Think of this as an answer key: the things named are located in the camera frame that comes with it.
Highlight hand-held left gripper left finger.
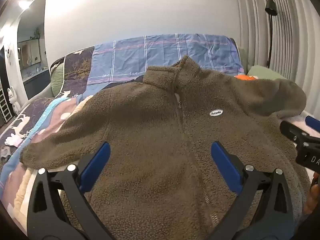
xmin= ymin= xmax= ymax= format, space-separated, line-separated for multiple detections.
xmin=27 ymin=141 xmax=112 ymax=240

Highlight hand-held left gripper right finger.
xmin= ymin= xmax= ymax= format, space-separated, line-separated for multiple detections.
xmin=205 ymin=141 xmax=296 ymax=240

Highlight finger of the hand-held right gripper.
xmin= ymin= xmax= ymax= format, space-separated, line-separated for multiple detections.
xmin=279 ymin=120 xmax=305 ymax=143
xmin=305 ymin=116 xmax=320 ymax=138

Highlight brown fleece jacket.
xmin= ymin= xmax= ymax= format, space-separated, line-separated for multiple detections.
xmin=20 ymin=55 xmax=312 ymax=240

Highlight person's right hand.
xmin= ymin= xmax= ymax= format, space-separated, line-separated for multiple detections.
xmin=303 ymin=172 xmax=320 ymax=216

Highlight plain green pillow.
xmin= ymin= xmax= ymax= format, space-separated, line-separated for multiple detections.
xmin=247 ymin=65 xmax=288 ymax=81

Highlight orange cloth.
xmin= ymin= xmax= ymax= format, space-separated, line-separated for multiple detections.
xmin=235 ymin=73 xmax=258 ymax=82

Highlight patterned purple pink quilt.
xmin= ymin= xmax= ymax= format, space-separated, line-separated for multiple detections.
xmin=0 ymin=46 xmax=150 ymax=233

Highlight white pink socks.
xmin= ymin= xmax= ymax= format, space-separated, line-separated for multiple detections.
xmin=4 ymin=133 xmax=26 ymax=147

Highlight grey pleated curtain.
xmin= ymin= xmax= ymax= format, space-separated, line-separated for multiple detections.
xmin=234 ymin=0 xmax=320 ymax=122

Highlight green striped pillow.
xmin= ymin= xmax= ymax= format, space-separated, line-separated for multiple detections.
xmin=49 ymin=62 xmax=66 ymax=97

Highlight black floor lamp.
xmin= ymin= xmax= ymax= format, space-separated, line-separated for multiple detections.
xmin=264 ymin=0 xmax=278 ymax=68

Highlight white cat figurine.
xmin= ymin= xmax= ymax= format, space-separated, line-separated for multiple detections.
xmin=7 ymin=86 xmax=22 ymax=115

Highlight white ladder rack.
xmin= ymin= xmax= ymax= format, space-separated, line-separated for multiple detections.
xmin=0 ymin=82 xmax=13 ymax=123

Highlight blue plaid bed sheet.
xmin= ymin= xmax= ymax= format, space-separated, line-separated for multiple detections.
xmin=86 ymin=33 xmax=246 ymax=86

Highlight arched wall mirror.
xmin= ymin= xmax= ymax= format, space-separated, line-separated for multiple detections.
xmin=16 ymin=0 xmax=52 ymax=101

